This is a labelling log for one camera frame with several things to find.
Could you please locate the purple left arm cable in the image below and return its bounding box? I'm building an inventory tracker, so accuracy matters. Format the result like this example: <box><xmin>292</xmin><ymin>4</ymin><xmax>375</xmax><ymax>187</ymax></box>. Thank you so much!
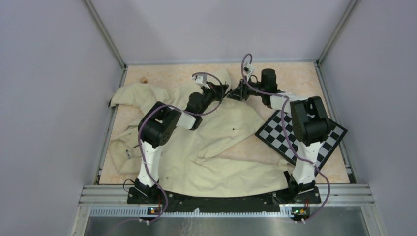
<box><xmin>138</xmin><ymin>71</ymin><xmax>227</xmax><ymax>225</ymax></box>

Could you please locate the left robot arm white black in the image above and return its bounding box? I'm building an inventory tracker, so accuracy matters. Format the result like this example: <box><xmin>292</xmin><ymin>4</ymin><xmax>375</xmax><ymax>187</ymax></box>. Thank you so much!
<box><xmin>132</xmin><ymin>82</ymin><xmax>229</xmax><ymax>203</ymax></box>

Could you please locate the beige zip jacket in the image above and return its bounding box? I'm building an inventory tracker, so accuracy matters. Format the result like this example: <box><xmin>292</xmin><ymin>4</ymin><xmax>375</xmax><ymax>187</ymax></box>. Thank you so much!
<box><xmin>108</xmin><ymin>82</ymin><xmax>288</xmax><ymax>198</ymax></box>

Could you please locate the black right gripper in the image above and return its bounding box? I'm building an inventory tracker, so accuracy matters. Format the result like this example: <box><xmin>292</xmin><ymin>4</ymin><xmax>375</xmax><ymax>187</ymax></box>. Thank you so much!
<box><xmin>227</xmin><ymin>76</ymin><xmax>266</xmax><ymax>102</ymax></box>

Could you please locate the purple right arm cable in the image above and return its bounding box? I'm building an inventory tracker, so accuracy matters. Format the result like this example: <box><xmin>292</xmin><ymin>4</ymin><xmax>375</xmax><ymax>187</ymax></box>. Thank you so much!
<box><xmin>241</xmin><ymin>53</ymin><xmax>331</xmax><ymax>224</ymax></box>

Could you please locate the black white checkerboard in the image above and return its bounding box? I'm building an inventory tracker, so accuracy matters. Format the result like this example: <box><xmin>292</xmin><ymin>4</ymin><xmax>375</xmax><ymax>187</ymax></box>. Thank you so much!
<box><xmin>255</xmin><ymin>105</ymin><xmax>348</xmax><ymax>175</ymax></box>

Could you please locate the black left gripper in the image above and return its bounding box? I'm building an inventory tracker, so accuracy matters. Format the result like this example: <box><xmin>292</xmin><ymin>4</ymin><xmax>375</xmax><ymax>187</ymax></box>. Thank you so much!
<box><xmin>198</xmin><ymin>82</ymin><xmax>229</xmax><ymax>116</ymax></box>

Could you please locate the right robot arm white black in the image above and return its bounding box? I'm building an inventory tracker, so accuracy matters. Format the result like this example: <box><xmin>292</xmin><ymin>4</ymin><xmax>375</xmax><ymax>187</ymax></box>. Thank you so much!
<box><xmin>228</xmin><ymin>66</ymin><xmax>331</xmax><ymax>203</ymax></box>

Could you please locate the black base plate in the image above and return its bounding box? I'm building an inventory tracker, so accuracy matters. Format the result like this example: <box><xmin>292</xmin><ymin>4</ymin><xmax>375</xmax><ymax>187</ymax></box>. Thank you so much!
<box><xmin>127</xmin><ymin>187</ymin><xmax>321</xmax><ymax>213</ymax></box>

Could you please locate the aluminium frame rail front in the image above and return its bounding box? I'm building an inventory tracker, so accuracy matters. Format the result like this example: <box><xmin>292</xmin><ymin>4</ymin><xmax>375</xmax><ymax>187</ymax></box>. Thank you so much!
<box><xmin>79</xmin><ymin>184</ymin><xmax>375</xmax><ymax>219</ymax></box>

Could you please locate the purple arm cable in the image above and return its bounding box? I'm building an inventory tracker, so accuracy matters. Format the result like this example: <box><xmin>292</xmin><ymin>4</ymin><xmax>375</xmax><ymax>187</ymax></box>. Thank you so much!
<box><xmin>138</xmin><ymin>71</ymin><xmax>227</xmax><ymax>225</ymax></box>
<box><xmin>241</xmin><ymin>53</ymin><xmax>331</xmax><ymax>224</ymax></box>

